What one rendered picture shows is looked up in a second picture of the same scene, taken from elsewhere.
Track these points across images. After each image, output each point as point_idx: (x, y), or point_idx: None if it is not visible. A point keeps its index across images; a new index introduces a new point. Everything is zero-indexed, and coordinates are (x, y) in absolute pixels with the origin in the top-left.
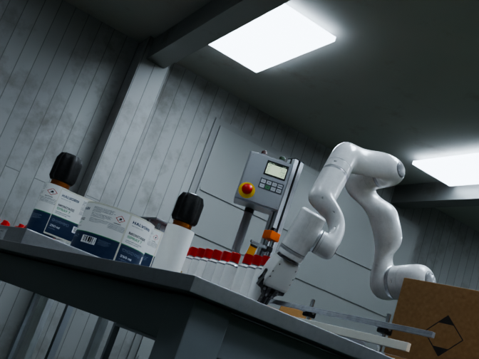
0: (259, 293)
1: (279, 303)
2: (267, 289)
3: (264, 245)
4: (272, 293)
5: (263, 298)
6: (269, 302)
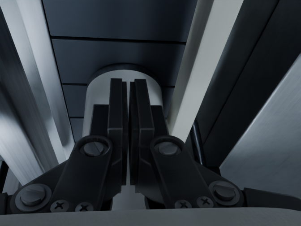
0: (143, 198)
1: (23, 86)
2: (200, 186)
3: None
4: (105, 183)
5: (156, 130)
6: (54, 154)
